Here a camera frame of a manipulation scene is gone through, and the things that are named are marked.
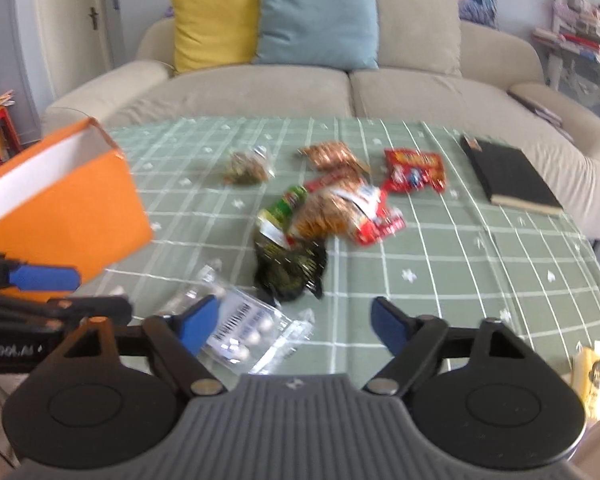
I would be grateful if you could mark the white door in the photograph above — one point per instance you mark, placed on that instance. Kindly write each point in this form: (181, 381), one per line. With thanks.
(65, 20)

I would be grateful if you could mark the copper brown snack packet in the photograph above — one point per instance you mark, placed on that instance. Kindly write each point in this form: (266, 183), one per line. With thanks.
(332, 156)

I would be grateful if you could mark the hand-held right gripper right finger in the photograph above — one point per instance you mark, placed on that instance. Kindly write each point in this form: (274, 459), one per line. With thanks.
(387, 325)

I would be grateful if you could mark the clear packet of white eggs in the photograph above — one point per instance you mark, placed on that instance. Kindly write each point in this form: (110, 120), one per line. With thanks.
(252, 327)

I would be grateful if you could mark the black book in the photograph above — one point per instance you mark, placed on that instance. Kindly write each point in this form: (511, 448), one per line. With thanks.
(512, 175)

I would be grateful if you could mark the red snack packet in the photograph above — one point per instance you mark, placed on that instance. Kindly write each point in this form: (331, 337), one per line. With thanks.
(415, 170)

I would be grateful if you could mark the black snack packet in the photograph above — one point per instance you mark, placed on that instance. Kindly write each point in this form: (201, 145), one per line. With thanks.
(290, 270)

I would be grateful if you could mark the clear packet of brown nuts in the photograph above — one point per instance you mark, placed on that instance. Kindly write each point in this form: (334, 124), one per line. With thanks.
(245, 167)

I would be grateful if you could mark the white magazine rack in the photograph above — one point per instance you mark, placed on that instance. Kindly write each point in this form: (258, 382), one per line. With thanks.
(580, 35)

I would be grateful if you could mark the red braised meat packet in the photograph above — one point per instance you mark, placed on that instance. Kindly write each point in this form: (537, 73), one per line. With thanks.
(380, 225)

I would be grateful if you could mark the green sausage packet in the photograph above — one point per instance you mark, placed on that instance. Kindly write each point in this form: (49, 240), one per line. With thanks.
(280, 210)

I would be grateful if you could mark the beige sofa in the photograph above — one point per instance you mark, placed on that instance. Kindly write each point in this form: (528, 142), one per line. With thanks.
(260, 95)

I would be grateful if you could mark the beige cushion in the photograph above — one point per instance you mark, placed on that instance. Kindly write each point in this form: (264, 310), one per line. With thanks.
(420, 25)

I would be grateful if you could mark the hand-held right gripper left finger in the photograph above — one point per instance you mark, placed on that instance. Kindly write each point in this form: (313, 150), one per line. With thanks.
(199, 325)

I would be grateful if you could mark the light blue cushion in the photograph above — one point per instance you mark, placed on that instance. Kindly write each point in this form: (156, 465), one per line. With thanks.
(315, 20)

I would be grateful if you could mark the clear plastic snack wrapper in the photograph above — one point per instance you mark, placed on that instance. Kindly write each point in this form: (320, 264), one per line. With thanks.
(195, 290)

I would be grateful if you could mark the yellow cushion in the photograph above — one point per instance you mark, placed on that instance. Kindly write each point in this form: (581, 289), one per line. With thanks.
(210, 25)

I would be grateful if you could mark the cracker packet with white band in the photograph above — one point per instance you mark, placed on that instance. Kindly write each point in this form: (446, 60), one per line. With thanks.
(330, 210)

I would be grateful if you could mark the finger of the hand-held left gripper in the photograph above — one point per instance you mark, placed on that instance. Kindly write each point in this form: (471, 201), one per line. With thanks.
(45, 278)
(70, 308)

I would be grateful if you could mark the green checked tablecloth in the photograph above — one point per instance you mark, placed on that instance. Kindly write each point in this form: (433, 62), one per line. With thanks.
(455, 260)

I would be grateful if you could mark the orange rimmed white box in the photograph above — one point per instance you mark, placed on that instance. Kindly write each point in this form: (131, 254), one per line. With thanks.
(70, 210)

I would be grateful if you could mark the yellow snack packet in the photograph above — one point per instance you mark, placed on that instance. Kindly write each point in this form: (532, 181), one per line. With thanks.
(587, 375)

